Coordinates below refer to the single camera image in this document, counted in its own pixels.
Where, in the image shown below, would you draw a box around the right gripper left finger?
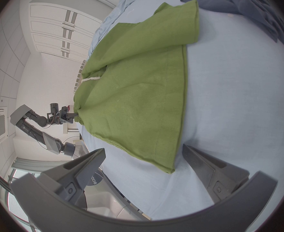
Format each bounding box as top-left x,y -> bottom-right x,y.
39,148 -> 107,203

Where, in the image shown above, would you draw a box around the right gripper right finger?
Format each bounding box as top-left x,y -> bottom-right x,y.
182,144 -> 250,204

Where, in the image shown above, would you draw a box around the green shorts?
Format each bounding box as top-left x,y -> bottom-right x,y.
73,0 -> 200,174

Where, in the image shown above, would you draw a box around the round woven basket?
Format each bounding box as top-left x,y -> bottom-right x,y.
74,60 -> 87,95

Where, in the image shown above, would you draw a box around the dark blue garment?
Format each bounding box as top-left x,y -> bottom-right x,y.
180,0 -> 284,57

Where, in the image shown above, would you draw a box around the window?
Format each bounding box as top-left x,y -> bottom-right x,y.
0,159 -> 36,229

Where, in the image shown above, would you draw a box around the white ceiling air conditioner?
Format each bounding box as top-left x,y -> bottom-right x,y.
0,106 -> 14,147

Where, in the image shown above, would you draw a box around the white wardrobe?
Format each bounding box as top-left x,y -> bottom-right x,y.
30,1 -> 104,63

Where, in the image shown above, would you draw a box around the pale blue quilt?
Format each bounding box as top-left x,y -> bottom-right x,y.
87,0 -> 163,58

